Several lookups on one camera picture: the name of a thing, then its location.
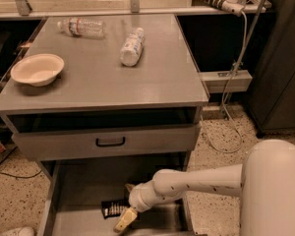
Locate black drawer handle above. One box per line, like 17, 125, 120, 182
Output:
95, 137, 126, 148

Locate metal support leg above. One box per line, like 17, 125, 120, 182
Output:
230, 0, 266, 76

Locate black rxbar chocolate wrapper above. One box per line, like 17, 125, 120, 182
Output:
101, 199, 129, 219

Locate white labelled plastic bottle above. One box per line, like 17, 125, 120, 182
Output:
120, 28, 145, 67

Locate grey metal rail bracket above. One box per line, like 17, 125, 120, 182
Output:
200, 70, 252, 93

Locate clear plastic water bottle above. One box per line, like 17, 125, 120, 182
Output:
57, 18, 105, 38

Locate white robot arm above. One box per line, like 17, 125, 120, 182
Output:
114, 140, 295, 236

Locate white paper bowl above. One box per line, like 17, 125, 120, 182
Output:
11, 54, 65, 87

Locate black floor cable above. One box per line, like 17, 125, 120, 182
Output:
0, 145, 43, 180

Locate grey top drawer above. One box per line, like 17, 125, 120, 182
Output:
13, 124, 200, 161

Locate white power cable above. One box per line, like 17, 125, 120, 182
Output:
201, 10, 249, 154

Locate grey open middle drawer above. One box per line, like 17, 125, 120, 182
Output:
37, 153, 195, 236

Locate white power strip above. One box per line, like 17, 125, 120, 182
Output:
199, 0, 244, 17

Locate dark grey cabinet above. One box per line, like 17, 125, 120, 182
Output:
245, 0, 295, 138

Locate grey shelf counter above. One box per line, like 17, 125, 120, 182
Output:
0, 0, 272, 20

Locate grey drawer cabinet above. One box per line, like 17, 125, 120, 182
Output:
0, 13, 210, 236

